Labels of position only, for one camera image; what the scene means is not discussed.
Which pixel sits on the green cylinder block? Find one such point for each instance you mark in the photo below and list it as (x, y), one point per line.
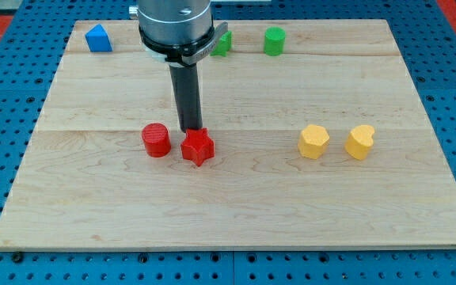
(274, 40)

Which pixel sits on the blue triangle block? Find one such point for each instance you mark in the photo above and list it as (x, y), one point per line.
(98, 40)

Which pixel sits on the yellow heart block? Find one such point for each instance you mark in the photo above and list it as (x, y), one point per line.
(360, 141)

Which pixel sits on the green star block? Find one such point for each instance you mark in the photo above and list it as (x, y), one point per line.
(224, 45)

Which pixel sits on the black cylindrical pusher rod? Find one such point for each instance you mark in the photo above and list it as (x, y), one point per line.
(185, 82)

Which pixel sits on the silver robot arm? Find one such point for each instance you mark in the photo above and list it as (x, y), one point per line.
(180, 33)

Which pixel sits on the red star block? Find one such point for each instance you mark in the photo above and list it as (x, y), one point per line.
(197, 146)

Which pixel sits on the red cylinder block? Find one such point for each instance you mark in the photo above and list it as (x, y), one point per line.
(155, 137)

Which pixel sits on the wooden board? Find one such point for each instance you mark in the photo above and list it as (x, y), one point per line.
(86, 183)

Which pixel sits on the yellow hexagon block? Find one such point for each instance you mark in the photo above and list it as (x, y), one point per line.
(313, 141)

